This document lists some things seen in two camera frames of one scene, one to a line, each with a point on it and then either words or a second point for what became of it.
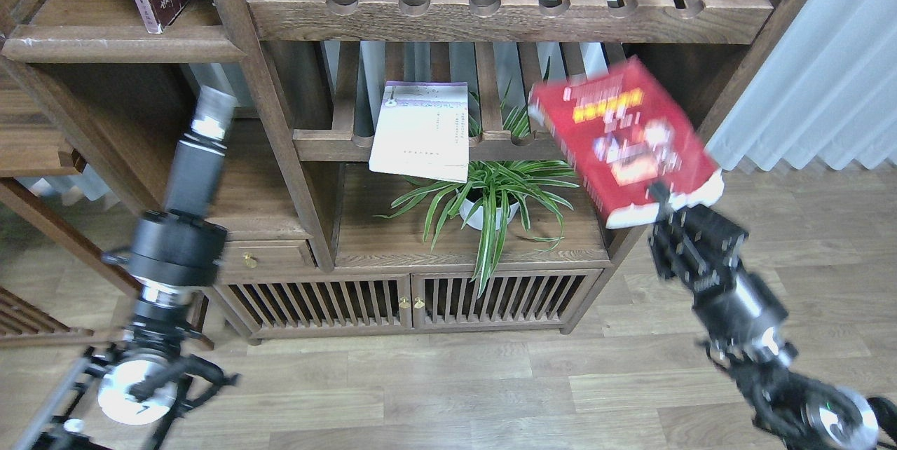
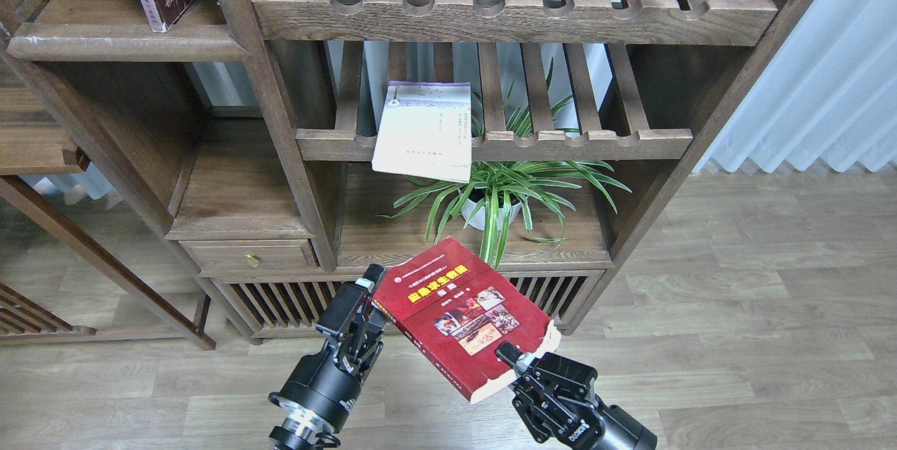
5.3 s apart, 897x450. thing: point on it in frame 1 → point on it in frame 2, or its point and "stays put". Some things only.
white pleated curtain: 830,91 stays put
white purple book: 422,130 stays put
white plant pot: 476,221 stays put
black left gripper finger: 201,152 → 350,312
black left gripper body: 172,248 → 325,385
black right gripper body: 740,311 → 555,398
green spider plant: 495,195 stays put
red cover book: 622,131 → 454,306
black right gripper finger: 660,191 → 513,356
